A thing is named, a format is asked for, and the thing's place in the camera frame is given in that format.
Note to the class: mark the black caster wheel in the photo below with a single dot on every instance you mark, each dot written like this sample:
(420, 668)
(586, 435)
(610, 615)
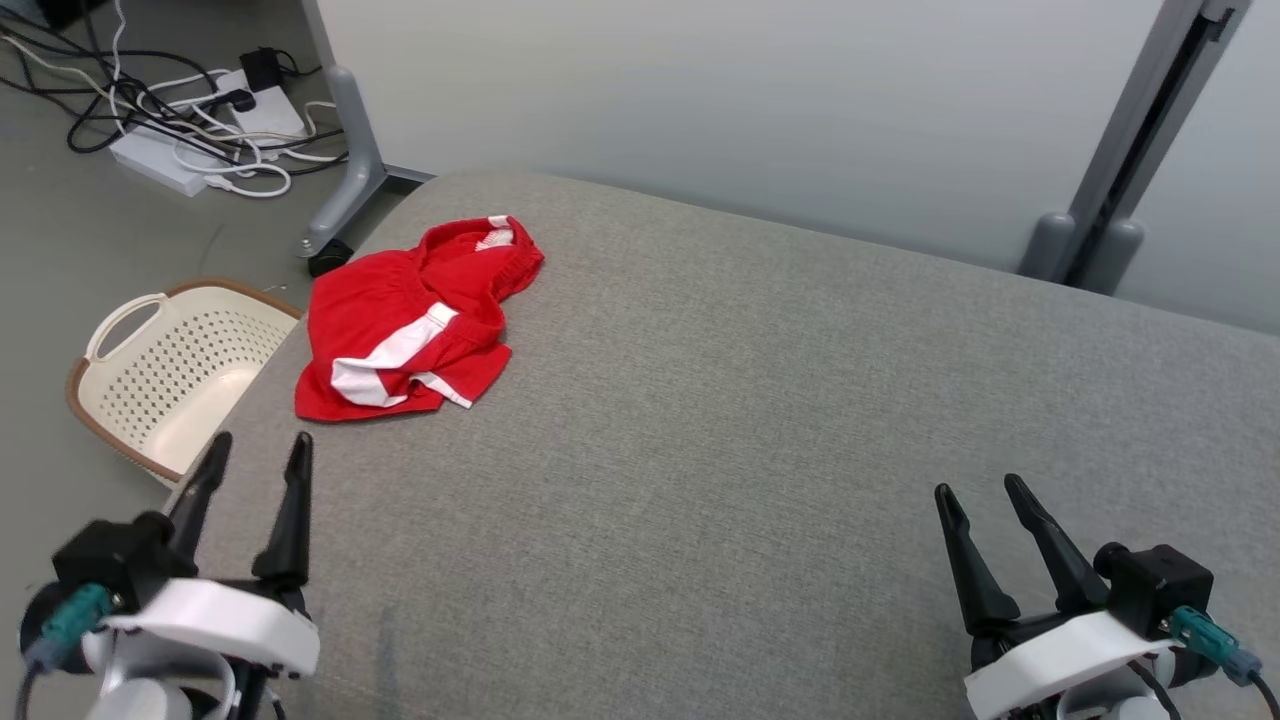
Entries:
(330, 258)

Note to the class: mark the red white-striped shorts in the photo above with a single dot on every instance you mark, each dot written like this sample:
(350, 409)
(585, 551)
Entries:
(370, 310)

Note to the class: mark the teal camera connector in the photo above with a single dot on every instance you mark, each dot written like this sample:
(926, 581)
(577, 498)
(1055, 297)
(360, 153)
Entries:
(1205, 635)
(70, 620)

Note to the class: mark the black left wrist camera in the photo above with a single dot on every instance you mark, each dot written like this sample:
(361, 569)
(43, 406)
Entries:
(110, 560)

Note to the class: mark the teal left camera connector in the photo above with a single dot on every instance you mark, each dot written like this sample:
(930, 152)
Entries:
(70, 620)

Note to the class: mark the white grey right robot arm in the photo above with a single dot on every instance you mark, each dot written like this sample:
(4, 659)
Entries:
(1120, 705)

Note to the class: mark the black power adapter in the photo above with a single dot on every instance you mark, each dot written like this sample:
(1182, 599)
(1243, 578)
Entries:
(262, 70)

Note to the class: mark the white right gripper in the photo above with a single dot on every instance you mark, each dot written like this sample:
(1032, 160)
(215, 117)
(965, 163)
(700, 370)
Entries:
(1040, 665)

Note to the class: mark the white power strip with adapter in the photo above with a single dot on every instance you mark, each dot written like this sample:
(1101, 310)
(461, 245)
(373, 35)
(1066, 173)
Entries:
(270, 115)

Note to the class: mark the grey double partition post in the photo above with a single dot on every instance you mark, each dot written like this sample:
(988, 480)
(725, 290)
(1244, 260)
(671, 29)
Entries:
(1138, 100)

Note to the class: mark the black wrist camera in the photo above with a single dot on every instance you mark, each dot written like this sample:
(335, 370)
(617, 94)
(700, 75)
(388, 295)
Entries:
(110, 560)
(1160, 590)

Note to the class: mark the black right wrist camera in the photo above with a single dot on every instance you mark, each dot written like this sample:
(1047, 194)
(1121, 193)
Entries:
(1160, 590)

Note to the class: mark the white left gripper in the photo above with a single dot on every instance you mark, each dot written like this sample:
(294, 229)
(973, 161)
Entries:
(240, 625)

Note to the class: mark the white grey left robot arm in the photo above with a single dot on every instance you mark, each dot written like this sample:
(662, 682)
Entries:
(150, 700)

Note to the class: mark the long white power strip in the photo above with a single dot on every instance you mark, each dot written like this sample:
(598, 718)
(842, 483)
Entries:
(150, 160)

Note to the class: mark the black plug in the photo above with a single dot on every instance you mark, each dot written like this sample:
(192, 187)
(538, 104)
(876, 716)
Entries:
(232, 100)

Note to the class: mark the grey partition post with foot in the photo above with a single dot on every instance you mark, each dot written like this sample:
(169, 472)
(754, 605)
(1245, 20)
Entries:
(352, 130)

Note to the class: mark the cream plastic laundry basket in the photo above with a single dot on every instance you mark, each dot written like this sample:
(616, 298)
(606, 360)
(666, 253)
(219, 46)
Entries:
(180, 370)

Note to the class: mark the teal right camera connector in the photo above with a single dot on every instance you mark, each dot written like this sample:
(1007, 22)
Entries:
(1205, 635)

